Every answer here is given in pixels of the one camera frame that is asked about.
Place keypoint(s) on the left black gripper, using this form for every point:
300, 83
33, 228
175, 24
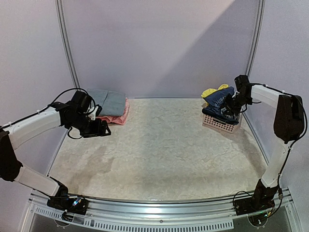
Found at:
99, 129

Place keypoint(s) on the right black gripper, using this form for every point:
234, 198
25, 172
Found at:
230, 104

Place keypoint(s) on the navy printed t-shirt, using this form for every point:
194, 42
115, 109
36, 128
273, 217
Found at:
215, 106

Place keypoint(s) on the grey-blue button shirt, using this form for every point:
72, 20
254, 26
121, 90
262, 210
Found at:
113, 103

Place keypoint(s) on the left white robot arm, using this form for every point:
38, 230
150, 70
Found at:
13, 135

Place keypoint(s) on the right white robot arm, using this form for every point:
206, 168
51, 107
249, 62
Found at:
288, 124

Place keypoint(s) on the pink perforated laundry basket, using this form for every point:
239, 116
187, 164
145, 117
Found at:
214, 123

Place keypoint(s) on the pink folded garment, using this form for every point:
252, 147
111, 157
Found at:
120, 120

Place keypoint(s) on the yellow garment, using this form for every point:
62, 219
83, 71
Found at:
209, 91

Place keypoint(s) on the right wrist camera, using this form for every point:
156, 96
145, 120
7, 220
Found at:
241, 81

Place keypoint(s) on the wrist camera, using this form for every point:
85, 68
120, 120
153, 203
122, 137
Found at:
241, 81
81, 102

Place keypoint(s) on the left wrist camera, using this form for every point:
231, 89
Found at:
81, 102

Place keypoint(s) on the right aluminium wall post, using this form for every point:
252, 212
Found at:
256, 35

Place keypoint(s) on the aluminium wall post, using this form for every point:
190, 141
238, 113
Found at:
66, 43
256, 35

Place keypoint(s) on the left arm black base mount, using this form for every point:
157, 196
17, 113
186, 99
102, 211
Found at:
64, 201

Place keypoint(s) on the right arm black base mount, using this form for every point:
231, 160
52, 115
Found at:
261, 205

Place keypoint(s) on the aluminium front rail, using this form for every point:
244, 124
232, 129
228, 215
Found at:
203, 215

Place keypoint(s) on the left aluminium wall post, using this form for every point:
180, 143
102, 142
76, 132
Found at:
66, 43

